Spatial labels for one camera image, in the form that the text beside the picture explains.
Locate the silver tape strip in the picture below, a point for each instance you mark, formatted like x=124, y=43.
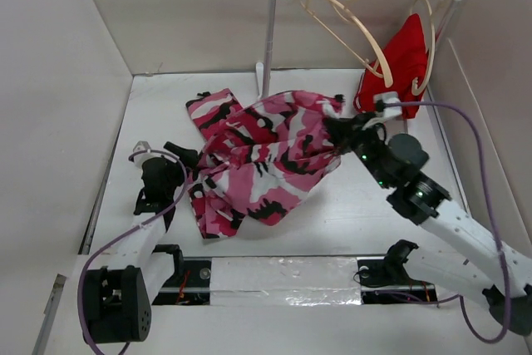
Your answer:
x=284, y=281

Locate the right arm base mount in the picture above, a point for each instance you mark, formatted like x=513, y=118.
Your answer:
x=383, y=279

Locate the red garment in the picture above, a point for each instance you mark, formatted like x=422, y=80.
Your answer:
x=407, y=58

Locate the pink camouflage trousers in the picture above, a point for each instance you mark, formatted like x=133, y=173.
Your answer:
x=259, y=161

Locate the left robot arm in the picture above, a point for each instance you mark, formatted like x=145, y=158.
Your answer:
x=114, y=301

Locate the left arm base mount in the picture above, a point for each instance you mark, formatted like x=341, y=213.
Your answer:
x=189, y=285

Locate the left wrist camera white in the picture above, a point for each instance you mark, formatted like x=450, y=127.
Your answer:
x=141, y=153

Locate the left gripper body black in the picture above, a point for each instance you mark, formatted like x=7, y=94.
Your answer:
x=176, y=178

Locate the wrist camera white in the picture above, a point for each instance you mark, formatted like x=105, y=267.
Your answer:
x=141, y=153
x=387, y=106

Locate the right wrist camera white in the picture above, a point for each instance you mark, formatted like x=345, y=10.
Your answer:
x=387, y=106

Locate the wooden hanger with red garment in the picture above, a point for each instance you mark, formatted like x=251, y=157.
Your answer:
x=433, y=21

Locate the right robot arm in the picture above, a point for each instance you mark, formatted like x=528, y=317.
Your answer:
x=494, y=275

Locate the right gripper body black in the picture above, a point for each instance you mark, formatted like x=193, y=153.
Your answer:
x=364, y=142

